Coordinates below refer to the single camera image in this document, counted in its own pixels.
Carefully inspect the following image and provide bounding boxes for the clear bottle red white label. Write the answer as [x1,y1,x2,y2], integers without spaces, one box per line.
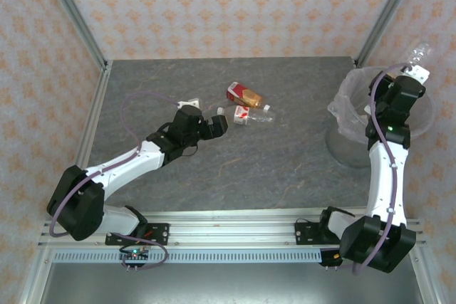
[216,105,277,126]
[401,42,434,70]

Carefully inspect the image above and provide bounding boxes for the white mesh trash bin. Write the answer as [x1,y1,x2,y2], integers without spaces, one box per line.
[326,65,436,137]

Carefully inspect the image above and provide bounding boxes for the red and gold carton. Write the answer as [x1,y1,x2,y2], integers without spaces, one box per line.
[225,81,271,111]

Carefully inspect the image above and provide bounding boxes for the small circuit board with led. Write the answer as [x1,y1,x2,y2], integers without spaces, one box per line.
[120,246,150,261]
[322,250,345,268]

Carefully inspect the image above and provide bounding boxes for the grey metal shelf panel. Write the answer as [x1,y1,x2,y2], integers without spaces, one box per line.
[38,263,425,304]

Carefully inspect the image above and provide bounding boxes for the aluminium frame post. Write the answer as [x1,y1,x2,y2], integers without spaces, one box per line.
[37,0,109,70]
[355,0,425,66]

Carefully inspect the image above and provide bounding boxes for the aluminium table side rail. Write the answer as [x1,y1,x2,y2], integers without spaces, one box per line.
[19,60,114,304]
[405,218,441,304]

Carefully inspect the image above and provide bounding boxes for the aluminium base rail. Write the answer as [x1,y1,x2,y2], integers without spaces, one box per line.
[38,206,428,248]

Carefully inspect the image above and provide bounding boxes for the white slotted cable duct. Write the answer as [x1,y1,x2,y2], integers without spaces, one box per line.
[53,248,323,264]

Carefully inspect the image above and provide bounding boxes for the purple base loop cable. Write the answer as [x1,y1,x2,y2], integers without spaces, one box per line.
[113,234,170,272]

